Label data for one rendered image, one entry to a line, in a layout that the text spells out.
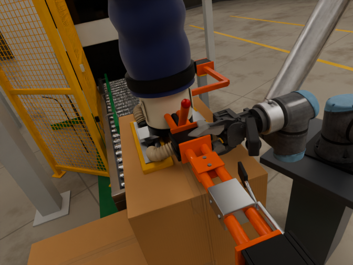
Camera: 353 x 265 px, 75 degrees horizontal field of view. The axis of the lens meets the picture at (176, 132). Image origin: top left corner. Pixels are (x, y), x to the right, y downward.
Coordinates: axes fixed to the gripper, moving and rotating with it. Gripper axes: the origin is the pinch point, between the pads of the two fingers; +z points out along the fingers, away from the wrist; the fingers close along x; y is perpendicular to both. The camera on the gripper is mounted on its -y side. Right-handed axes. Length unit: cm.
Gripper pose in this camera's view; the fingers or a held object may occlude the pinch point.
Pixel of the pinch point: (195, 146)
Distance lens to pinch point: 58.4
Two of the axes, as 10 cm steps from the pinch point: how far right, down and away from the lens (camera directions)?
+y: -3.2, -4.8, 8.2
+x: -1.6, -8.2, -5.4
